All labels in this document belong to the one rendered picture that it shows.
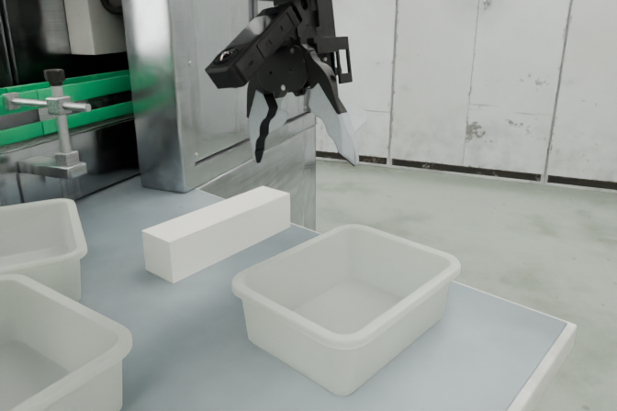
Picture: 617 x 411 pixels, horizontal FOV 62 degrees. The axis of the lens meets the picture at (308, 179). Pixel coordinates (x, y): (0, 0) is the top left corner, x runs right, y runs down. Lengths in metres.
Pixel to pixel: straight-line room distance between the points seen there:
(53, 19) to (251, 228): 0.72
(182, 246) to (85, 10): 0.71
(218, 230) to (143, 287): 0.13
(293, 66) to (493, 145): 3.14
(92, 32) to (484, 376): 1.04
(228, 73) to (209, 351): 0.29
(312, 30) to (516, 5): 2.99
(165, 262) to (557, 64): 3.11
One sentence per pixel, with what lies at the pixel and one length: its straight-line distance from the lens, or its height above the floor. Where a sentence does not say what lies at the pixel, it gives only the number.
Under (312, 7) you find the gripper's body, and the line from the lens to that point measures 0.60.
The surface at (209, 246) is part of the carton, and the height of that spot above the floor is 0.78.
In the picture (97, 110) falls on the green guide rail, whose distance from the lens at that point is 1.11.
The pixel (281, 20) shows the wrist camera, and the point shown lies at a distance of 0.55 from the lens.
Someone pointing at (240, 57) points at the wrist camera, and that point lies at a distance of 0.51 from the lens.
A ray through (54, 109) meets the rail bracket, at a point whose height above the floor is 0.95.
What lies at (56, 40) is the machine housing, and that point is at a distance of 1.30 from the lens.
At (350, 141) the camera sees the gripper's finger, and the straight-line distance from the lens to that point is 0.53.
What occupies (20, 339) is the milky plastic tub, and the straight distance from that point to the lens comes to 0.66.
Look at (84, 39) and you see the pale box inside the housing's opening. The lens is 1.29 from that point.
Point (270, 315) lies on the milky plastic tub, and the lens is 0.51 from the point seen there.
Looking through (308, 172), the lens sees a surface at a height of 0.61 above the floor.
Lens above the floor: 1.09
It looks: 18 degrees down
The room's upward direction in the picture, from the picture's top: straight up
